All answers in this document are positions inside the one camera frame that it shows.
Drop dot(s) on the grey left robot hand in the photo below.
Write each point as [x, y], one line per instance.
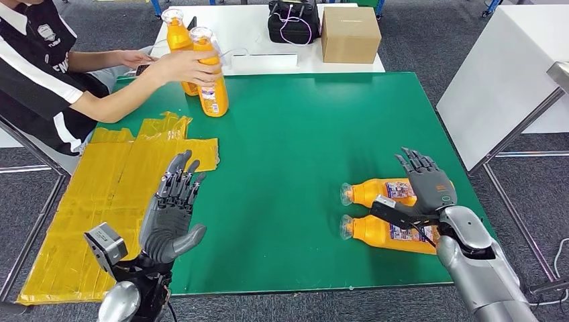
[169, 231]

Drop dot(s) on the person's left hand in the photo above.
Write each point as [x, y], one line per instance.
[135, 58]

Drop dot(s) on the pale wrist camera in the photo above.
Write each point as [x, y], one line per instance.
[391, 213]
[106, 246]

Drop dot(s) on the person's right forearm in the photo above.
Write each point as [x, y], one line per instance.
[111, 100]

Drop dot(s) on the orange detergent bottle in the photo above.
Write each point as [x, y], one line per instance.
[369, 192]
[213, 100]
[373, 233]
[178, 40]

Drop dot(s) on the grey metal table frame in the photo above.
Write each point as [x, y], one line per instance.
[518, 129]
[33, 235]

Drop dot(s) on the brown cardboard box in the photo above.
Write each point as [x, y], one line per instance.
[351, 37]

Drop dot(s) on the black tablet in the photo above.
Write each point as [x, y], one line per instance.
[192, 23]

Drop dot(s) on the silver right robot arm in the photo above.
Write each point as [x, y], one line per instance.
[480, 275]

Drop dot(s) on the black smartphone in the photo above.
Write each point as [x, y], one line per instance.
[141, 70]

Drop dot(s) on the person's right hand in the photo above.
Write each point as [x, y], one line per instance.
[191, 66]

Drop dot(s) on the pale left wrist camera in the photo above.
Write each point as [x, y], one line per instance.
[106, 246]

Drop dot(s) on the yellow taped cardboard sheet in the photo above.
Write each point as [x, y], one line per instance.
[89, 200]

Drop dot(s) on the black carry bag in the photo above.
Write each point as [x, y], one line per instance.
[293, 31]

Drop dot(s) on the long white box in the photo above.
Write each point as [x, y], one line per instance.
[264, 64]

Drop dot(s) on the person's left forearm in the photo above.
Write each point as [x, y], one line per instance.
[95, 61]

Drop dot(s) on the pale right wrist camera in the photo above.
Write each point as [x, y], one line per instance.
[391, 213]

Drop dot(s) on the person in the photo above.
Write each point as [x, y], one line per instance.
[31, 84]

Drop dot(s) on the white rectangular table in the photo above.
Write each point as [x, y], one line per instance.
[253, 29]

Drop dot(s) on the white panelled table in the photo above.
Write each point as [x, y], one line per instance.
[502, 80]

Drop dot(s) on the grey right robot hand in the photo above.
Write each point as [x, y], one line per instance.
[431, 186]

